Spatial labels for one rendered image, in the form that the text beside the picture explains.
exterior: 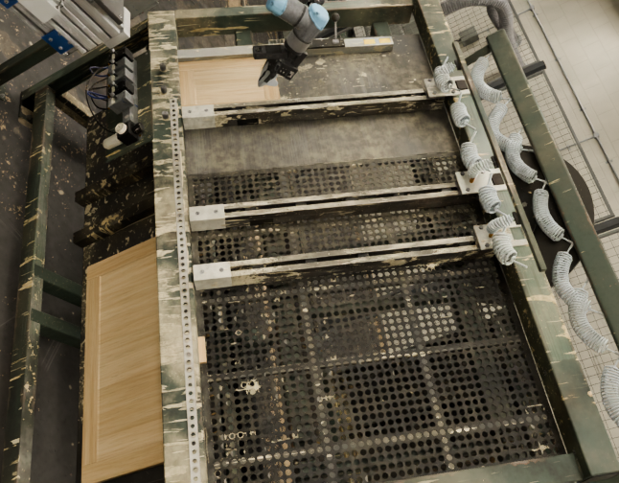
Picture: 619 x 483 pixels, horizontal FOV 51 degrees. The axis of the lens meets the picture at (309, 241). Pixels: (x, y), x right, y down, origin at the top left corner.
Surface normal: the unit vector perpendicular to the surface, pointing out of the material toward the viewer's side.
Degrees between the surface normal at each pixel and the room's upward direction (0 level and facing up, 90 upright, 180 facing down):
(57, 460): 0
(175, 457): 60
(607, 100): 90
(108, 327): 90
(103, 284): 90
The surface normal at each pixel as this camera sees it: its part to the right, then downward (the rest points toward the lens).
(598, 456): 0.05, -0.52
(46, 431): 0.88, -0.36
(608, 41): -0.46, -0.42
